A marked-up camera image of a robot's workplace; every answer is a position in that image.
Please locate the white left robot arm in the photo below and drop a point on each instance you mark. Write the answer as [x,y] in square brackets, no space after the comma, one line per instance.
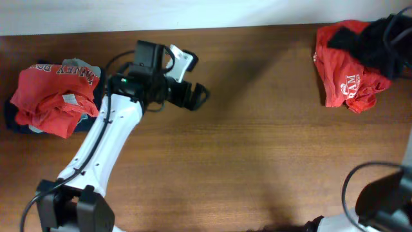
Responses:
[76,202]

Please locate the black t-shirt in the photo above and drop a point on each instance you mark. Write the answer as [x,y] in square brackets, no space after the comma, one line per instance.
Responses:
[384,45]

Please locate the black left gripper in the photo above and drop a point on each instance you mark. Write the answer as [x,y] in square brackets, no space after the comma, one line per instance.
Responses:
[183,98]

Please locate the navy folded t-shirt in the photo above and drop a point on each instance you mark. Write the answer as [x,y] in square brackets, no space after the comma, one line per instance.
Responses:
[58,99]

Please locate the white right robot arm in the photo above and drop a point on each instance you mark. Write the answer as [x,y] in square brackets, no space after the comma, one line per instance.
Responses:
[382,205]

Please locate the red RAM t-shirt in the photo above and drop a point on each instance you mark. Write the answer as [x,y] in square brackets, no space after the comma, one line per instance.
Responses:
[345,80]

